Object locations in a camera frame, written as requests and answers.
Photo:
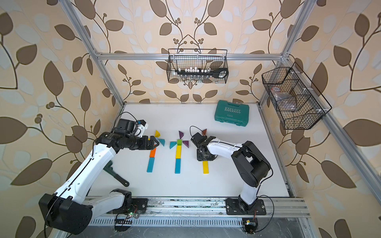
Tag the orange long block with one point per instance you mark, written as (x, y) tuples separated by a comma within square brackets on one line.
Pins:
[(152, 153)]

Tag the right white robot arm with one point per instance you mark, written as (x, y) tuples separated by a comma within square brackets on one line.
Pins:
[(250, 163)]

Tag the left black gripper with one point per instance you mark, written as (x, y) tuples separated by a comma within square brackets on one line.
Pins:
[(147, 146)]

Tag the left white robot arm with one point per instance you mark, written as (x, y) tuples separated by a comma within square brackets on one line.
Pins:
[(69, 209)]

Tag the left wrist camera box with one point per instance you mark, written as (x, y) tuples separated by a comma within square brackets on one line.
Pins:
[(141, 127)]

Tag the long teal block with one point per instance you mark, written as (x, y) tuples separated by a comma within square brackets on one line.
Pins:
[(177, 166), (150, 164)]

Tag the wire basket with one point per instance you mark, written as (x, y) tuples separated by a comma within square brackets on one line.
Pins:
[(185, 58), (297, 100)]

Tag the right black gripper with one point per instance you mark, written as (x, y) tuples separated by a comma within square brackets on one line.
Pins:
[(199, 157)]

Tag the plastic bag in basket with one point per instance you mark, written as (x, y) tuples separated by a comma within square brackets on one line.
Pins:
[(285, 101)]

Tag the green plastic tool case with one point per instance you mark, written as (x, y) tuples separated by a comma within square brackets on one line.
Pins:
[(237, 114)]

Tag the back wire basket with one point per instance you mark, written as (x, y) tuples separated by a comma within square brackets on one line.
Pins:
[(185, 58)]

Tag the socket rail with sockets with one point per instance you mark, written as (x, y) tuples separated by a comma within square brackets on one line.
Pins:
[(219, 73)]

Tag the teal triangle block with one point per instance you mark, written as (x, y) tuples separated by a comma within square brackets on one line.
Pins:
[(162, 141)]

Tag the long yellow block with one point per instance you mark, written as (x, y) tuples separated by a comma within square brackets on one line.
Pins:
[(178, 152), (205, 167)]

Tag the dark green hand tool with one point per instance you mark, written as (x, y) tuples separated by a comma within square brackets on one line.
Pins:
[(109, 169)]

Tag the right wire basket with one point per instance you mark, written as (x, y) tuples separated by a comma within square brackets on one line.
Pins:
[(297, 100)]

